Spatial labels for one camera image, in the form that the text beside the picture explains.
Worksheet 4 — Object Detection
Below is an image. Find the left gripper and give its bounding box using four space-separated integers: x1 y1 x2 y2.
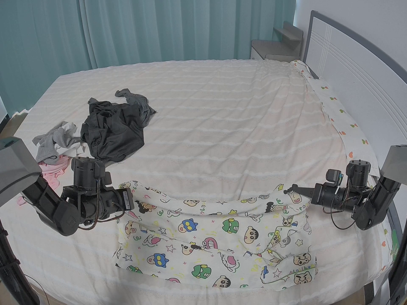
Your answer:
95 188 137 218

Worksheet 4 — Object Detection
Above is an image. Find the blue-green curtain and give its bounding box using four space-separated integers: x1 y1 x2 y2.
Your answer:
78 0 298 71
0 0 96 117

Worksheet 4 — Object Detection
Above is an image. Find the grey garment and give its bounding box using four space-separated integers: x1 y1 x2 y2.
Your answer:
33 122 81 164

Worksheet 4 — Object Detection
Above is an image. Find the bed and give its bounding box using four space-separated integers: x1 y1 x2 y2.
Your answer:
0 10 407 305

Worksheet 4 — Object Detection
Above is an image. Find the black garment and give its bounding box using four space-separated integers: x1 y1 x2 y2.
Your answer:
80 89 157 163

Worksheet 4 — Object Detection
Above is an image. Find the pink garment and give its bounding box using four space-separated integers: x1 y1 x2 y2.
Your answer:
17 156 69 206

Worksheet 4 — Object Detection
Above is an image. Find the white garment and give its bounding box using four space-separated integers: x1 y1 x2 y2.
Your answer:
56 122 86 157

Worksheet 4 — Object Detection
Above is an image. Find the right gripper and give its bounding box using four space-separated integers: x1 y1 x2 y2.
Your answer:
312 183 347 208

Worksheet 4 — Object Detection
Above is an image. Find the white printed pillow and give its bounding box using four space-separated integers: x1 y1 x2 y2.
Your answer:
291 60 379 174

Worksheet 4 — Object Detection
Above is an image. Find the white printed pyjama top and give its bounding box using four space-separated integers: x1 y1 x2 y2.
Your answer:
113 180 318 290

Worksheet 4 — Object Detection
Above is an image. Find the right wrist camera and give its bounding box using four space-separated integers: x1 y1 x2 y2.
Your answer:
327 169 342 187

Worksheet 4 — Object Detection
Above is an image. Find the grey bedside table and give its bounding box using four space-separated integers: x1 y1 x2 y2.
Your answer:
251 21 304 61

